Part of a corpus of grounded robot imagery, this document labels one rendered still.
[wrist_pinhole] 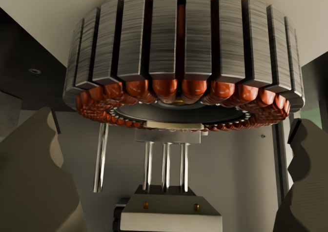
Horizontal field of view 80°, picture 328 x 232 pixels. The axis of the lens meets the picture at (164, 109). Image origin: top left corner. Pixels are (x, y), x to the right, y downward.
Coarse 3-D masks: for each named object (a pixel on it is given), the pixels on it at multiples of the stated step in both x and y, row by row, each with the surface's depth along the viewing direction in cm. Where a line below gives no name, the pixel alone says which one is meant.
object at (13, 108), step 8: (0, 96) 24; (8, 96) 25; (0, 104) 24; (8, 104) 25; (16, 104) 27; (0, 112) 24; (8, 112) 25; (16, 112) 27; (0, 120) 24; (8, 120) 25; (16, 120) 27; (0, 128) 24; (8, 128) 25; (16, 128) 27; (0, 136) 25
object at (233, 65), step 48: (144, 0) 6; (192, 0) 6; (240, 0) 6; (96, 48) 6; (144, 48) 6; (192, 48) 5; (240, 48) 6; (288, 48) 7; (96, 96) 7; (144, 96) 6; (192, 96) 6; (240, 96) 6; (288, 96) 7
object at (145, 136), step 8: (136, 128) 22; (136, 136) 22; (144, 136) 22; (152, 136) 22; (160, 136) 22; (168, 136) 22; (176, 136) 22; (184, 136) 22; (192, 136) 22; (200, 136) 22; (184, 144) 24; (192, 144) 25
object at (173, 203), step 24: (168, 144) 24; (144, 168) 24; (168, 168) 24; (144, 192) 22; (168, 192) 23; (192, 192) 24; (120, 216) 14; (144, 216) 12; (168, 216) 12; (192, 216) 12; (216, 216) 12
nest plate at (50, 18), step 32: (0, 0) 7; (32, 0) 7; (64, 0) 7; (96, 0) 7; (288, 0) 7; (320, 0) 7; (32, 32) 9; (64, 32) 9; (320, 32) 9; (64, 64) 13
